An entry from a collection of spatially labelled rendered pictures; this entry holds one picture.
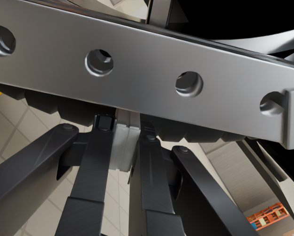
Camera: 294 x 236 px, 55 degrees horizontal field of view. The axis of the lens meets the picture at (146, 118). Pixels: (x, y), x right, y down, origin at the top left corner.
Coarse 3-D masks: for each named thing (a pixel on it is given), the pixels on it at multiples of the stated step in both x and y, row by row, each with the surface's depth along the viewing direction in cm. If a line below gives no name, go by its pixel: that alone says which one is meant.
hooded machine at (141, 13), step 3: (144, 6) 558; (138, 9) 564; (141, 9) 552; (144, 9) 538; (147, 9) 527; (135, 12) 561; (138, 12) 547; (141, 12) 535; (144, 12) 522; (132, 15) 554; (135, 15) 542; (138, 15) 528; (141, 15) 520; (144, 15) 520; (141, 18) 522; (144, 18) 523
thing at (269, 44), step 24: (72, 0) 22; (96, 0) 39; (168, 0) 22; (264, 0) 39; (288, 0) 33; (168, 24) 37; (192, 24) 38; (216, 24) 34; (240, 24) 30; (264, 24) 27; (288, 24) 24; (264, 48) 22; (288, 48) 22
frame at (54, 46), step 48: (0, 0) 12; (48, 0) 16; (0, 48) 14; (48, 48) 13; (96, 48) 13; (144, 48) 13; (192, 48) 13; (240, 48) 18; (96, 96) 14; (144, 96) 14; (192, 96) 14; (240, 96) 14; (288, 96) 14; (288, 144) 15
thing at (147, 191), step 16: (144, 144) 15; (160, 144) 15; (144, 160) 13; (160, 160) 14; (144, 176) 12; (160, 176) 12; (144, 192) 11; (160, 192) 11; (144, 208) 10; (160, 208) 10; (128, 224) 13; (144, 224) 9; (160, 224) 9; (176, 224) 9
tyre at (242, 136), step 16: (16, 96) 23; (32, 96) 22; (48, 96) 22; (48, 112) 24; (64, 112) 23; (80, 112) 23; (96, 112) 23; (112, 112) 23; (160, 128) 24; (176, 128) 24; (192, 128) 24; (208, 128) 24
